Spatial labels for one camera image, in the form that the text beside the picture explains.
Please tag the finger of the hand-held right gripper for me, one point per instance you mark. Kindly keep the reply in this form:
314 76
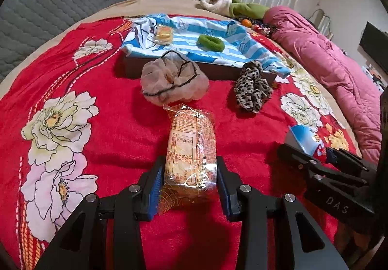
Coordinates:
330 155
303 160

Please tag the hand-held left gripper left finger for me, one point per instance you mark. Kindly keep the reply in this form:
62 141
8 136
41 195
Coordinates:
154 189

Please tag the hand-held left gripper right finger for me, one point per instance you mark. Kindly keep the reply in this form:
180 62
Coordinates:
225 194

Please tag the red egg-shaped candy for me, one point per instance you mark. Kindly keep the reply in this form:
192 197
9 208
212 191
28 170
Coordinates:
303 136

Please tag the orange biscuit packet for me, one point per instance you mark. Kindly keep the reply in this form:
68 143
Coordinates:
189 151

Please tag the leopard print scrunchie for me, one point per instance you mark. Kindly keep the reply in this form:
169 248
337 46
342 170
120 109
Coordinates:
251 91

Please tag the beige mesh scrunchie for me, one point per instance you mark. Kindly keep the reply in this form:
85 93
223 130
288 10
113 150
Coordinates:
157 76

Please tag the dark brown box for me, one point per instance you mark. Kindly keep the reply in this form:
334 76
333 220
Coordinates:
133 68

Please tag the green fuzzy scrunchie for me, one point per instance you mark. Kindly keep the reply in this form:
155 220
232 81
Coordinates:
219 45

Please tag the yellow biscuit packet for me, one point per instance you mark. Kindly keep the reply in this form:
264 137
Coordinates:
163 35

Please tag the red floral blanket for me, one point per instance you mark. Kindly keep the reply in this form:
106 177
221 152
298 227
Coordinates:
106 136

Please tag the pink quilt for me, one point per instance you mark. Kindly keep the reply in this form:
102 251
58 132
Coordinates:
318 54

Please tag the black television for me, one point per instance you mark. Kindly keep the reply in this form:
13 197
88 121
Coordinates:
374 42

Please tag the white metal rack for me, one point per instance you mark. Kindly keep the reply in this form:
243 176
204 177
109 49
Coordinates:
325 19

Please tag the red white candy packet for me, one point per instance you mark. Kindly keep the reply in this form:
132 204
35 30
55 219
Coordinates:
261 29

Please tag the dark floral cloth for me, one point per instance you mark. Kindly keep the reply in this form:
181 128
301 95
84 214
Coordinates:
257 20

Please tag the orange fruit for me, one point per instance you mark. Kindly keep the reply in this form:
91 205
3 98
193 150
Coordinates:
246 23

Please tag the box lined with Doraemon cloth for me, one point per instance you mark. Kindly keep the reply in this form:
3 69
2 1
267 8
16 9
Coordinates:
194 27

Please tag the white green plush garment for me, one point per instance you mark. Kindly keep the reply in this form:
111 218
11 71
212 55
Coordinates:
218 3

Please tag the grey quilted headboard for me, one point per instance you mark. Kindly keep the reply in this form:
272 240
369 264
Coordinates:
45 0

